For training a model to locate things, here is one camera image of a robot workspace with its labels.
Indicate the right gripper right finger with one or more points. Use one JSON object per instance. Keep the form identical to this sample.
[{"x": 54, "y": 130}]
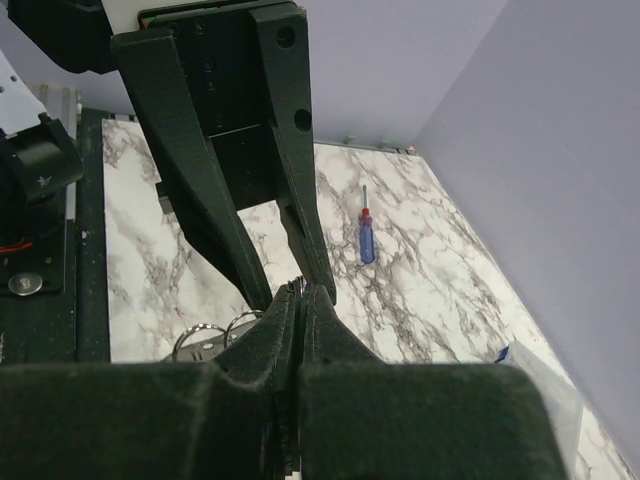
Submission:
[{"x": 361, "y": 418}]

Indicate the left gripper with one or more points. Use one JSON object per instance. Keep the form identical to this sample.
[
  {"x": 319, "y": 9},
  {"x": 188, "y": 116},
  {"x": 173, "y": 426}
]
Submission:
[{"x": 247, "y": 79}]

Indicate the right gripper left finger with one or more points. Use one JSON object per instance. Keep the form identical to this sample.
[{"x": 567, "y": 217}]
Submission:
[{"x": 226, "y": 418}]

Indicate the small split keyring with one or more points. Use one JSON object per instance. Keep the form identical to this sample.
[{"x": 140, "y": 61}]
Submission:
[{"x": 300, "y": 286}]

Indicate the blue red screwdriver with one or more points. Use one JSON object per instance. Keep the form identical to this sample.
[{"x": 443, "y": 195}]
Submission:
[{"x": 366, "y": 234}]

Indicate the clear plastic screw box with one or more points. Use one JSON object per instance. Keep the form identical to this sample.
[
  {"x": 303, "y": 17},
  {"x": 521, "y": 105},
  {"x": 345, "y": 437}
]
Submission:
[{"x": 562, "y": 401}]

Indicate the aluminium frame rail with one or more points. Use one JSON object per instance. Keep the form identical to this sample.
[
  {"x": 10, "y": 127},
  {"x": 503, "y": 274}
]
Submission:
[{"x": 62, "y": 103}]

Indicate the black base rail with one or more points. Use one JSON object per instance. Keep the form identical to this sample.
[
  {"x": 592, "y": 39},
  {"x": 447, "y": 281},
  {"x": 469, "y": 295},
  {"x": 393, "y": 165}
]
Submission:
[{"x": 54, "y": 304}]

